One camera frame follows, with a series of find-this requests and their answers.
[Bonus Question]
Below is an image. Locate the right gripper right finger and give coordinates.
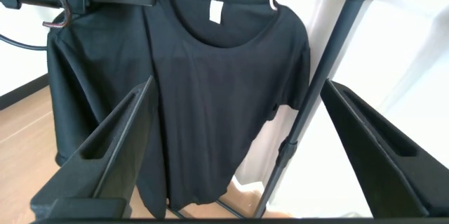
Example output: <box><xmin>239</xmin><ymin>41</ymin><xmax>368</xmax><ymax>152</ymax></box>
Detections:
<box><xmin>320</xmin><ymin>78</ymin><xmax>449</xmax><ymax>218</ymax></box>

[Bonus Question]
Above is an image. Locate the black clothes rack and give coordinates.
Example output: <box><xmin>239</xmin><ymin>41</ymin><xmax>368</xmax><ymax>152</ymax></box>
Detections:
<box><xmin>168</xmin><ymin>0</ymin><xmax>382</xmax><ymax>219</ymax></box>

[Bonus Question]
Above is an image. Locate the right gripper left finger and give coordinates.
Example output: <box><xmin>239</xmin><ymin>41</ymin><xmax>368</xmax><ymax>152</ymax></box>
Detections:
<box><xmin>29</xmin><ymin>75</ymin><xmax>158</xmax><ymax>218</ymax></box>

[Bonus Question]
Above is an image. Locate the black garment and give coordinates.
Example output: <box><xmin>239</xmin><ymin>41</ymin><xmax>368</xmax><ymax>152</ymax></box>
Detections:
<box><xmin>46</xmin><ymin>0</ymin><xmax>311</xmax><ymax>220</ymax></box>

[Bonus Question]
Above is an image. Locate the black cable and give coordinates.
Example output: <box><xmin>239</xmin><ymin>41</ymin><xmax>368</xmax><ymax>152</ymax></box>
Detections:
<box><xmin>0</xmin><ymin>33</ymin><xmax>48</xmax><ymax>52</ymax></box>

